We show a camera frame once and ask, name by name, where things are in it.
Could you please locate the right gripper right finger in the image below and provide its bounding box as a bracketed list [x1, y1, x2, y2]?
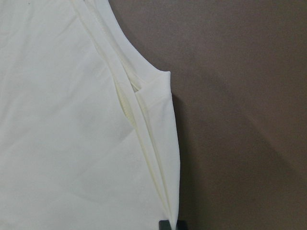
[177, 212, 187, 230]

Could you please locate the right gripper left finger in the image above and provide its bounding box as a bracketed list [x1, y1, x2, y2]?
[159, 213, 172, 230]

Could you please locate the cream long-sleeve cat shirt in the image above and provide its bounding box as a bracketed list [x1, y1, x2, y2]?
[0, 0, 180, 230]

